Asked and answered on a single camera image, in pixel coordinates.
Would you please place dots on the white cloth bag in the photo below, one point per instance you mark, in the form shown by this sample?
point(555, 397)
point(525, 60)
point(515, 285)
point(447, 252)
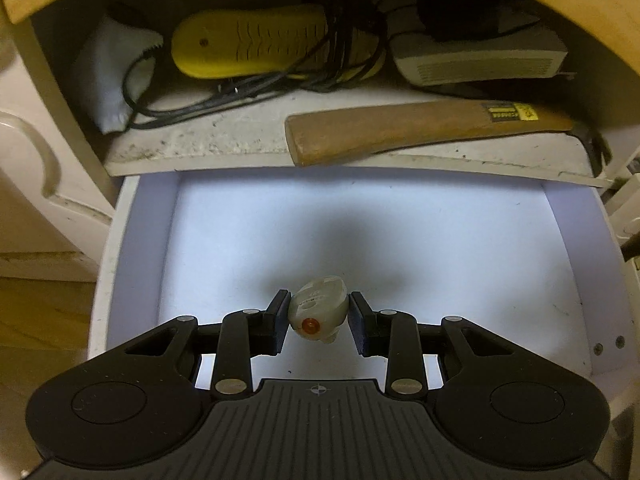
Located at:
point(108, 61)

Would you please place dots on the yellow shoe dryer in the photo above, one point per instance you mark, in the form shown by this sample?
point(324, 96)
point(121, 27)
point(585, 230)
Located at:
point(304, 41)

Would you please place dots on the white drawer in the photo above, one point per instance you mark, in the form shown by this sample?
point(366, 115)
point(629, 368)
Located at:
point(534, 262)

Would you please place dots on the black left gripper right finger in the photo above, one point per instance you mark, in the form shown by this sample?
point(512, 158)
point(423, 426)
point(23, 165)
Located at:
point(398, 337)

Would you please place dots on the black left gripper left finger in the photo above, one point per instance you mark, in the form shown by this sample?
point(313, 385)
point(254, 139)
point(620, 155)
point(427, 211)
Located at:
point(177, 346)

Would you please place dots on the wooden handle hammer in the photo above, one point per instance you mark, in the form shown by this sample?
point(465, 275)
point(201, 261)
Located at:
point(350, 134)

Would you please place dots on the wooden top cabinet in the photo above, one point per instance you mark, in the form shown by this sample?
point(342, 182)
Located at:
point(59, 176)

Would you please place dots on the white device with orange button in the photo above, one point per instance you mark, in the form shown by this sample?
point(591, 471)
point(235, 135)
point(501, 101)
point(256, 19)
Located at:
point(318, 310)

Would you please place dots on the white vented electronic box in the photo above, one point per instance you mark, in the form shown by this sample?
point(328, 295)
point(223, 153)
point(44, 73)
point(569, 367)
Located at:
point(516, 46)

